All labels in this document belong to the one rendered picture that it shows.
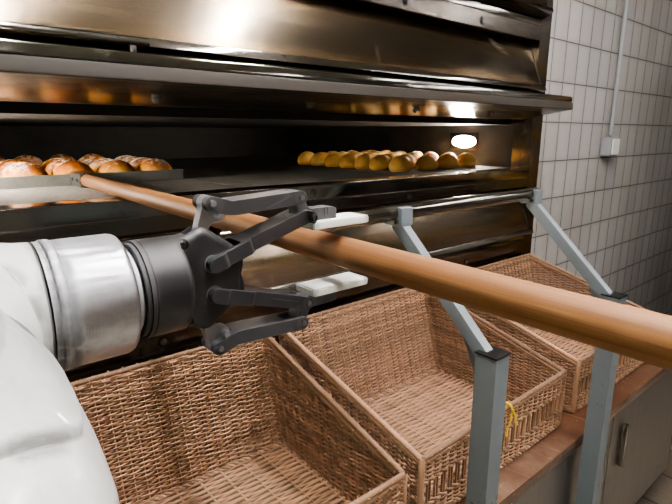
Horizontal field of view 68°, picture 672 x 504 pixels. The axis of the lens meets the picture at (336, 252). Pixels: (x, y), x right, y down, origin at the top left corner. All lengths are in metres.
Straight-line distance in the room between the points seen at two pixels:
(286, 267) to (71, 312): 0.93
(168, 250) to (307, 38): 0.94
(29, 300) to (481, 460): 0.78
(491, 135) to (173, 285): 1.86
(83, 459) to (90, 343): 0.16
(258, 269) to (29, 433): 1.03
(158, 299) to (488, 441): 0.68
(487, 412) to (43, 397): 0.77
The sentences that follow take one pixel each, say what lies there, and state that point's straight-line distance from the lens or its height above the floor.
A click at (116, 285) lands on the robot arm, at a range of 0.36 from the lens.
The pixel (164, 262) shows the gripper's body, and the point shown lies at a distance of 0.38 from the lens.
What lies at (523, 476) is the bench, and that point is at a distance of 1.26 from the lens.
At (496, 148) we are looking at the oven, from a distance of 2.13.
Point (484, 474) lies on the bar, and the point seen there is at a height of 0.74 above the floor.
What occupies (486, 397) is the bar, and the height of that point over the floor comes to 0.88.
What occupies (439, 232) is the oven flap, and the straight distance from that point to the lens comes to 1.64.
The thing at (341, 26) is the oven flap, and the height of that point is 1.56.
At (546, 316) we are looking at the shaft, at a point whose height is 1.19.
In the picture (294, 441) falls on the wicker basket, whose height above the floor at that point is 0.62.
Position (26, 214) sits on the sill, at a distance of 1.02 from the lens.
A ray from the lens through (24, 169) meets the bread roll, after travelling 1.41.
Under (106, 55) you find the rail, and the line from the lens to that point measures 0.90.
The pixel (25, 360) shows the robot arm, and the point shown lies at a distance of 0.22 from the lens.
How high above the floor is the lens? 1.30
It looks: 13 degrees down
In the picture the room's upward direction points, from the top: straight up
